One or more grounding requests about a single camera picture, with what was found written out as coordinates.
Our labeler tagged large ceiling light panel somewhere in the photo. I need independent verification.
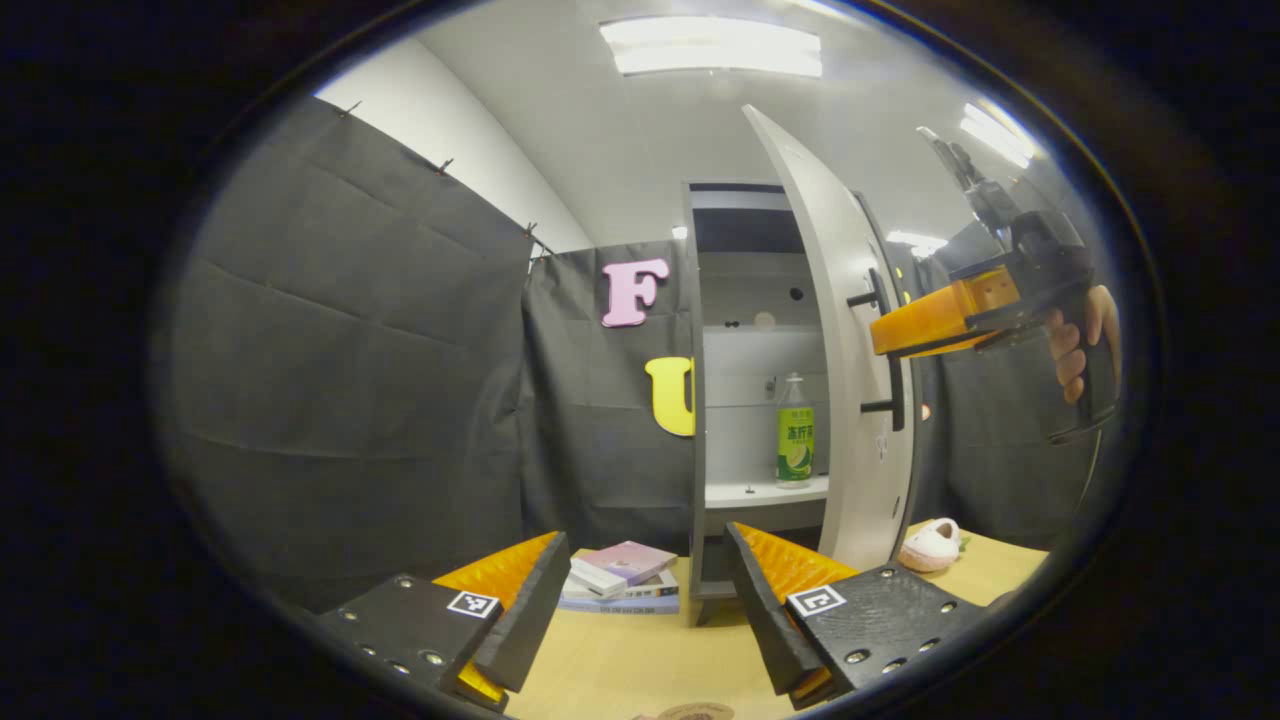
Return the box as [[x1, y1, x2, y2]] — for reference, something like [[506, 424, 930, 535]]
[[599, 14, 824, 79]]

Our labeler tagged grey book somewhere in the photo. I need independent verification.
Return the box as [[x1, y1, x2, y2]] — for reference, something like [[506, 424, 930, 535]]
[[565, 571, 682, 602]]

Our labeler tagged pink plush slipper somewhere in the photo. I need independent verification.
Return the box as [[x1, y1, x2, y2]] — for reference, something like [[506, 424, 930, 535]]
[[897, 516, 964, 574]]

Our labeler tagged green label plastic bottle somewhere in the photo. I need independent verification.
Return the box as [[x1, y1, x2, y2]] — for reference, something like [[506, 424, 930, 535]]
[[776, 372, 817, 489]]

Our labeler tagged grey cabinet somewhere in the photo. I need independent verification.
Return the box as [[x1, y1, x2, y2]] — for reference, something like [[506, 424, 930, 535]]
[[685, 181, 919, 627]]

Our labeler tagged black cabinet door handle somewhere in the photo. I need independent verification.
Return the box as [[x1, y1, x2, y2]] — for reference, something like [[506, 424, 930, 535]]
[[847, 267, 907, 434]]

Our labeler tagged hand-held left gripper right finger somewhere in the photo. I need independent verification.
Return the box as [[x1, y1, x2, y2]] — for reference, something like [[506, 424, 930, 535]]
[[724, 521, 992, 712]]

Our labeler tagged pink book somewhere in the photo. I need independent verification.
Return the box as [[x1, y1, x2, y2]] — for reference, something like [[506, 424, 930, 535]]
[[579, 540, 679, 587]]

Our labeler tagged blue book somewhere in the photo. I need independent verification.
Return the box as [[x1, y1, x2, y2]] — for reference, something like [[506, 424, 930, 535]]
[[557, 591, 682, 616]]

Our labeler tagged white book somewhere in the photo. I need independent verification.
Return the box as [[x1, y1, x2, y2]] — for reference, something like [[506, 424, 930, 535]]
[[567, 556, 630, 600]]

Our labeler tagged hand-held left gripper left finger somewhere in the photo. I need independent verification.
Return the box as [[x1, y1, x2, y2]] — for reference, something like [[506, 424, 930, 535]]
[[318, 531, 572, 714]]

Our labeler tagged white cabinet door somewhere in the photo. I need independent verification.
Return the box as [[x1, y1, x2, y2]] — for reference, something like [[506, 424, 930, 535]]
[[741, 104, 917, 572]]

